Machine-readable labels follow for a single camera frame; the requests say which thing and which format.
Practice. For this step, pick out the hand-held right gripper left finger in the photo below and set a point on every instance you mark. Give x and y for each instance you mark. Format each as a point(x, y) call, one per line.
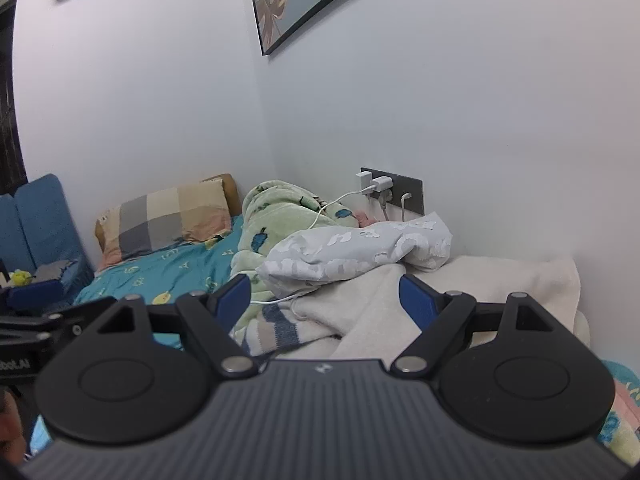
point(232, 297)

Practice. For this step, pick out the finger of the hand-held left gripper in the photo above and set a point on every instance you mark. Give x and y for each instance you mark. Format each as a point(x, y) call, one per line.
point(50, 325)
point(35, 294)

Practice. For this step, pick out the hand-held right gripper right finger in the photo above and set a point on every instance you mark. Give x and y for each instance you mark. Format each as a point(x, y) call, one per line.
point(417, 300)

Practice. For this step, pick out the white printed shirt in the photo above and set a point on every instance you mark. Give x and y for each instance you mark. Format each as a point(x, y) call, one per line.
point(350, 250)

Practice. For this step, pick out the person's left forearm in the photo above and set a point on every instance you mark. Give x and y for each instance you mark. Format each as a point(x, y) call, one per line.
point(11, 425)

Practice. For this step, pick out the yellow green toy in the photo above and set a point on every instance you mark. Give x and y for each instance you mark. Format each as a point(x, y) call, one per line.
point(21, 277)

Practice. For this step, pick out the grey cloth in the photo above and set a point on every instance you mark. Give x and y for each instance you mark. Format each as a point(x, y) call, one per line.
point(52, 270)

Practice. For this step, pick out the blue striped cloth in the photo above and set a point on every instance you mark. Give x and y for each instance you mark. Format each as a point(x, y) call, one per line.
point(280, 332)

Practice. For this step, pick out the blue covered chair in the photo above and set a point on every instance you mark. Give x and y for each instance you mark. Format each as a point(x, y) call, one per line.
point(45, 220)
point(9, 230)

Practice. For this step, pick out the cream blanket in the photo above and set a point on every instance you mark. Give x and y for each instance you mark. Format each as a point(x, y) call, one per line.
point(500, 285)

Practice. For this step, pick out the bed with teal sheet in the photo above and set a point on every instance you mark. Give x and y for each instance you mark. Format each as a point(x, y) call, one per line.
point(150, 270)

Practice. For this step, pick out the pink cloth item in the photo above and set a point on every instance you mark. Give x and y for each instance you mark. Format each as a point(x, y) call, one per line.
point(364, 219)

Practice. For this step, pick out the green fleece blanket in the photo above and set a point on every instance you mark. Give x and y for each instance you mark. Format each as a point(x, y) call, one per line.
point(280, 210)

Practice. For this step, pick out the brown pillow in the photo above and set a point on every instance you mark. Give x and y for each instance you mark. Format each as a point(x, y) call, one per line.
point(229, 192)

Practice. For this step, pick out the plaid pillow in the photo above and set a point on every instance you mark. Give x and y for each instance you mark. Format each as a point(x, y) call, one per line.
point(160, 220)

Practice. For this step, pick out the white charger plug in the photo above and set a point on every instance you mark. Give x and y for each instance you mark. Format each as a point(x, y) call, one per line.
point(381, 185)
point(363, 181)

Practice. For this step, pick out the pink teal printed blanket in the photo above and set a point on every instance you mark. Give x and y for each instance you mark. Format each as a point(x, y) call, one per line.
point(622, 410)

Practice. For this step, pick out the grey wall outlet panel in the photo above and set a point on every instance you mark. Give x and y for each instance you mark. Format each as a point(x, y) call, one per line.
point(412, 185)

